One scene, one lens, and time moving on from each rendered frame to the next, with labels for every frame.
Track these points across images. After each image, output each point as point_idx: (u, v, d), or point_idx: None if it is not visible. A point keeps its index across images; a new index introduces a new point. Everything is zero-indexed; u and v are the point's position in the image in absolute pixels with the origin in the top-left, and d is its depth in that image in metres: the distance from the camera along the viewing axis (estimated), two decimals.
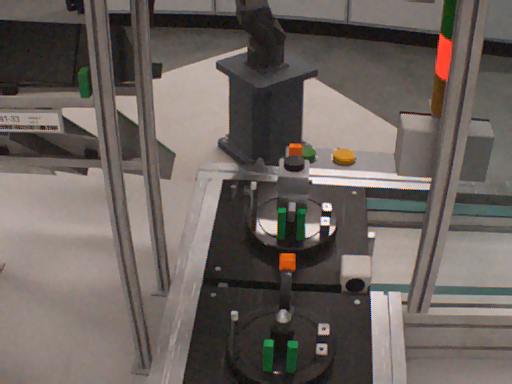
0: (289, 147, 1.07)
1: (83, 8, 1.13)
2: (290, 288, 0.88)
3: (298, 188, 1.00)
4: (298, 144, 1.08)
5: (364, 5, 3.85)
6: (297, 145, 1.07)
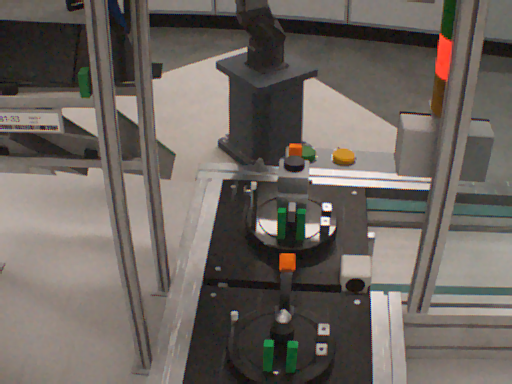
0: (289, 147, 1.07)
1: None
2: (290, 288, 0.88)
3: (298, 188, 1.00)
4: (298, 144, 1.08)
5: (364, 5, 3.85)
6: (297, 145, 1.07)
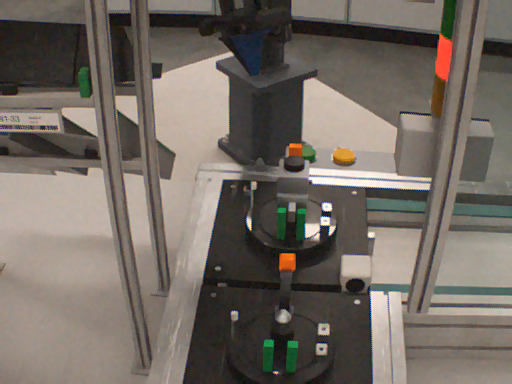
0: (289, 147, 1.07)
1: (244, 33, 0.99)
2: (290, 288, 0.88)
3: (298, 188, 1.00)
4: (298, 144, 1.08)
5: (364, 5, 3.85)
6: (297, 145, 1.07)
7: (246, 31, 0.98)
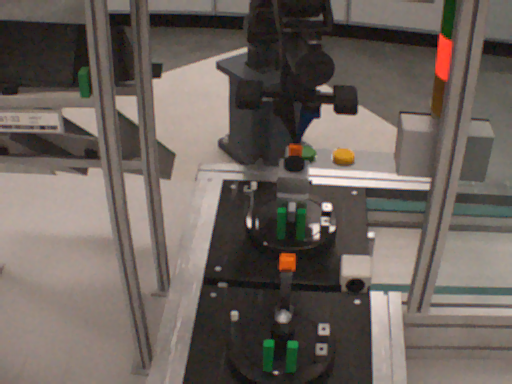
0: (289, 147, 1.07)
1: (313, 111, 1.06)
2: (290, 288, 0.88)
3: (298, 188, 1.00)
4: (298, 144, 1.08)
5: (364, 5, 3.85)
6: (297, 145, 1.07)
7: (317, 109, 1.06)
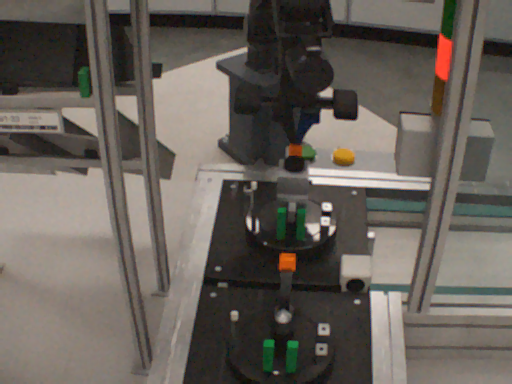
0: (289, 147, 1.07)
1: (313, 116, 1.05)
2: (290, 288, 0.88)
3: (298, 188, 1.00)
4: (297, 145, 1.08)
5: (364, 5, 3.85)
6: (297, 145, 1.07)
7: (317, 114, 1.05)
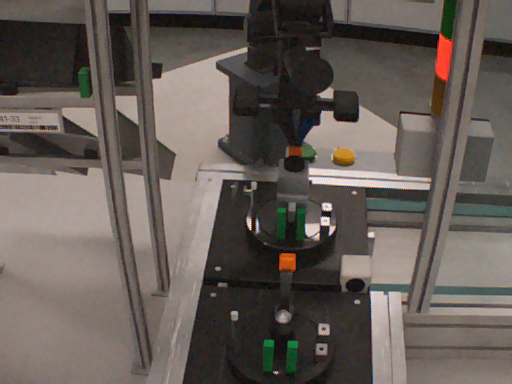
0: (289, 152, 1.06)
1: (313, 118, 1.03)
2: (290, 288, 0.88)
3: (298, 188, 1.00)
4: (297, 148, 1.06)
5: (364, 5, 3.85)
6: (296, 150, 1.06)
7: (317, 116, 1.03)
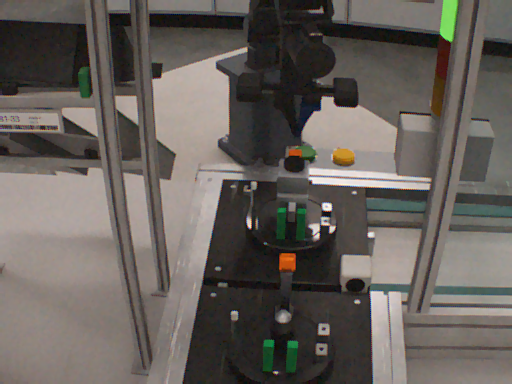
0: None
1: (314, 103, 1.06)
2: (290, 288, 0.88)
3: (298, 188, 1.00)
4: (297, 152, 1.05)
5: (364, 5, 3.85)
6: (296, 154, 1.05)
7: (318, 102, 1.06)
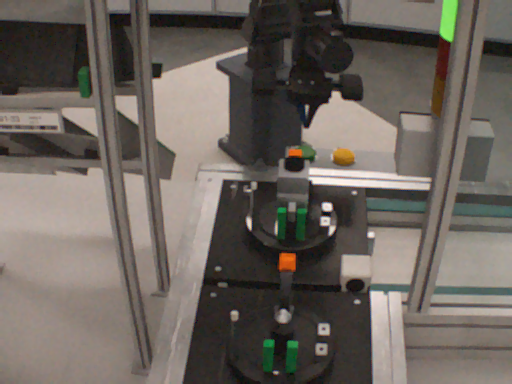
0: None
1: None
2: (290, 288, 0.88)
3: (298, 188, 1.00)
4: (297, 152, 1.05)
5: (364, 5, 3.85)
6: (296, 154, 1.05)
7: None
